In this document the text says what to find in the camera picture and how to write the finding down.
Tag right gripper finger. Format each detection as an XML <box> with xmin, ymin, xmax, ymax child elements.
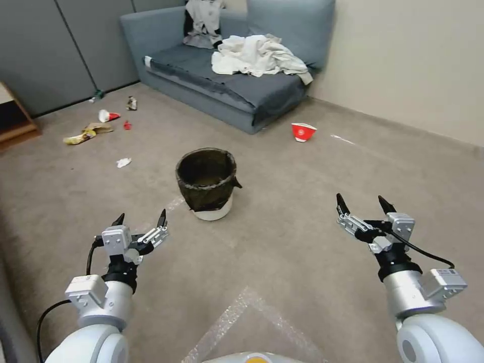
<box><xmin>335</xmin><ymin>193</ymin><xmax>380</xmax><ymax>238</ymax></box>
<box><xmin>378</xmin><ymin>195</ymin><xmax>397</xmax><ymax>215</ymax></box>

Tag white trash can black bag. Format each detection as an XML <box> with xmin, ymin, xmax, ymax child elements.
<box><xmin>175</xmin><ymin>147</ymin><xmax>244</xmax><ymax>222</ymax></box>

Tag clear floor tape triangle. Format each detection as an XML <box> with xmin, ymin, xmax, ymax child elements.
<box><xmin>181</xmin><ymin>285</ymin><xmax>326</xmax><ymax>363</ymax></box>

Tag yellow snack wrapper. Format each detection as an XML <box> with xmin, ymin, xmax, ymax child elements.
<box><xmin>63</xmin><ymin>128</ymin><xmax>97</xmax><ymax>145</ymax></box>

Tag red paper bowl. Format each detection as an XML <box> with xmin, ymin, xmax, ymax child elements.
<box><xmin>291</xmin><ymin>122</ymin><xmax>318</xmax><ymax>144</ymax></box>

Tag wooden furniture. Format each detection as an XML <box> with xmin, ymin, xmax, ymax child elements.
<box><xmin>0</xmin><ymin>81</ymin><xmax>41</xmax><ymax>144</ymax></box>

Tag blue-grey fabric sofa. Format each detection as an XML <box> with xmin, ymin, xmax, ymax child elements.
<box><xmin>120</xmin><ymin>0</ymin><xmax>336</xmax><ymax>135</ymax></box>

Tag white robot front shell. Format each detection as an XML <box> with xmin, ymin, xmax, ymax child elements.
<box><xmin>202</xmin><ymin>351</ymin><xmax>303</xmax><ymax>363</ymax></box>

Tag grey partition panels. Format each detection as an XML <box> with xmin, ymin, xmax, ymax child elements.
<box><xmin>0</xmin><ymin>0</ymin><xmax>190</xmax><ymax>118</ymax></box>

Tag white crumpled clothes pile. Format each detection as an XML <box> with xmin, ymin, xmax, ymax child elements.
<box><xmin>211</xmin><ymin>34</ymin><xmax>314</xmax><ymax>86</ymax></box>

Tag blue-grey sofa cushion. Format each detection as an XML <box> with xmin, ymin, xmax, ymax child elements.
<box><xmin>246</xmin><ymin>0</ymin><xmax>336</xmax><ymax>71</ymax></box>

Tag grey and black garment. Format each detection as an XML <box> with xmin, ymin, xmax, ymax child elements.
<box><xmin>183</xmin><ymin>0</ymin><xmax>227</xmax><ymax>49</ymax></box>

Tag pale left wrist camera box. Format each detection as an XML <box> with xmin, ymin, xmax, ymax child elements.
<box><xmin>101</xmin><ymin>225</ymin><xmax>132</xmax><ymax>259</ymax></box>

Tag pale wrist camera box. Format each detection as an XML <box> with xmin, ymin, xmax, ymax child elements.
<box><xmin>101</xmin><ymin>225</ymin><xmax>132</xmax><ymax>259</ymax></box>
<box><xmin>385</xmin><ymin>212</ymin><xmax>416</xmax><ymax>244</ymax></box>

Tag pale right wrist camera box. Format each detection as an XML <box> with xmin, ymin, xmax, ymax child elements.
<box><xmin>385</xmin><ymin>212</ymin><xmax>416</xmax><ymax>244</ymax></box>

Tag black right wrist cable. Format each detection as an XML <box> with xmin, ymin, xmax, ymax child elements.
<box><xmin>378</xmin><ymin>223</ymin><xmax>456</xmax><ymax>270</ymax></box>

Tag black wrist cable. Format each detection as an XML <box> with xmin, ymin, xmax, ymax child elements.
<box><xmin>378</xmin><ymin>223</ymin><xmax>456</xmax><ymax>270</ymax></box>
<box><xmin>36</xmin><ymin>235</ymin><xmax>110</xmax><ymax>358</ymax></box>

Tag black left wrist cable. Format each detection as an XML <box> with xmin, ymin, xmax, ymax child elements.
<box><xmin>36</xmin><ymin>235</ymin><xmax>110</xmax><ymax>358</ymax></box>

